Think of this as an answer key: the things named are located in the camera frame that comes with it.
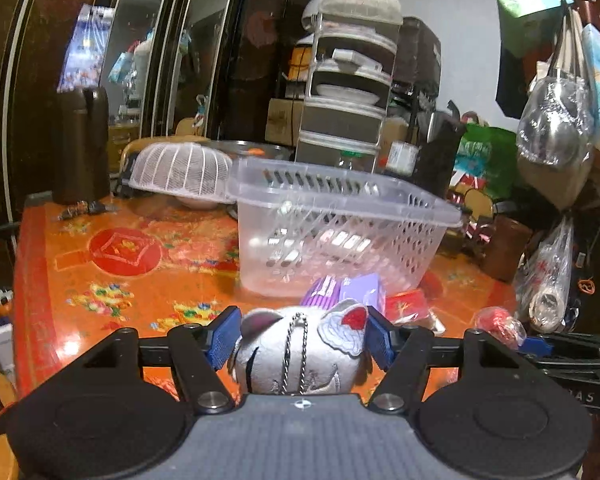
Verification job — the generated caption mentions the cardboard box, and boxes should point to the cardboard box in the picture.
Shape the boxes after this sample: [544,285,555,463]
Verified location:
[265,98,306,146]

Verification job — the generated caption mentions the green hanging bag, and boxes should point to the green hanging bag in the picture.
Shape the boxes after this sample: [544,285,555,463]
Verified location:
[495,0,576,120]

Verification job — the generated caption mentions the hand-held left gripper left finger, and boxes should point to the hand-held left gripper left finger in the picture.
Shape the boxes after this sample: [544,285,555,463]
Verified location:
[82,305,244,415]

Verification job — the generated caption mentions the clear bag with metal bowls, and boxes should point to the clear bag with metal bowls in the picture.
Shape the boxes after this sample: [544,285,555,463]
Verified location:
[516,58,596,211]

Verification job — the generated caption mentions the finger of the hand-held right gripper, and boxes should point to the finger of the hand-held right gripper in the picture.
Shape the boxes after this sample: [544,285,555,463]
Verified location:
[522,334,600,364]

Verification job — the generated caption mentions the blue white hanging packet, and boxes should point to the blue white hanging packet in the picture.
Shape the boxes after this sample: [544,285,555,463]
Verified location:
[56,4,117,93]

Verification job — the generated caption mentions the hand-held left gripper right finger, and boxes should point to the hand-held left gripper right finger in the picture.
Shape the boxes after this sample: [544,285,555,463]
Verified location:
[365,305,520,414]

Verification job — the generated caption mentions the clear tiered dish rack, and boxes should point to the clear tiered dish rack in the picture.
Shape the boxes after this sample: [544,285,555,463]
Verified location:
[295,0,404,173]

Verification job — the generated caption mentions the light purple packet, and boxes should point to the light purple packet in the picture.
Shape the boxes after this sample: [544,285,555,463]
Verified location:
[340,273,386,313]

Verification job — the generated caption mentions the small metal clips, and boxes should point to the small metal clips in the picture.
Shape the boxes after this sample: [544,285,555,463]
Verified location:
[58,200,108,221]

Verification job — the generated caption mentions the red packet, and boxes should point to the red packet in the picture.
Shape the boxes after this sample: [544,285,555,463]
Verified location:
[383,289,431,324]

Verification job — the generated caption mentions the dark brown thermos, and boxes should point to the dark brown thermos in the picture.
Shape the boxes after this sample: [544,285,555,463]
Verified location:
[53,86,112,205]

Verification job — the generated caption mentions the white plastic bag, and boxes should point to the white plastic bag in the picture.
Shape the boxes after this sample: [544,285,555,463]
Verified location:
[513,216,576,333]

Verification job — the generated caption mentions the metal basin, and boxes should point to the metal basin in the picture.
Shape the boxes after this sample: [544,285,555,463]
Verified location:
[211,140,296,161]

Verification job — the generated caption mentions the white mesh food cover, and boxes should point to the white mesh food cover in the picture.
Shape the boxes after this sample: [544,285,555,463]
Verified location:
[125,142,234,199]

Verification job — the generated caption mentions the grey plush cat toy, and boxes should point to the grey plush cat toy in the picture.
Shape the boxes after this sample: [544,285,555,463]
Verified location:
[228,298,372,396]

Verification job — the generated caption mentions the orange floral tablecloth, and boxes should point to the orange floral tablecloth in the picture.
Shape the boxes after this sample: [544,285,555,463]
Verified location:
[12,191,519,411]

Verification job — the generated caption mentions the purple striped box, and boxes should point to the purple striped box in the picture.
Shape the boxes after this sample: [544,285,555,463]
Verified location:
[300,276,343,308]

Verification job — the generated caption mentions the green shopping bag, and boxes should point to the green shopping bag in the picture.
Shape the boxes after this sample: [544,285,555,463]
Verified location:
[452,121,521,201]

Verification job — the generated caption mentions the red wrapped candy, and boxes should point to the red wrapped candy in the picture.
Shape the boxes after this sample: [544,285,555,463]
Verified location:
[472,306,527,351]

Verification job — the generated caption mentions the clear plastic basket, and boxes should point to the clear plastic basket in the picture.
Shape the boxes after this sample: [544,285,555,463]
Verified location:
[224,156,465,299]

